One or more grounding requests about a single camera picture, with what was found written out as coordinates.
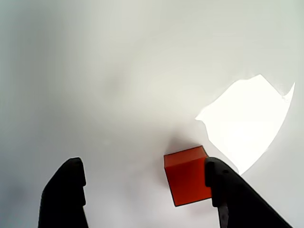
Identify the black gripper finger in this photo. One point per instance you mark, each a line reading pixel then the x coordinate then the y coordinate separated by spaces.
pixel 237 204
pixel 64 194

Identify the red cube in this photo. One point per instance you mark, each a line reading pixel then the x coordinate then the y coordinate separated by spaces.
pixel 187 180

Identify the white round plate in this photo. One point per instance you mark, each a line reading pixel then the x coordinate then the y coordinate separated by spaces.
pixel 118 71

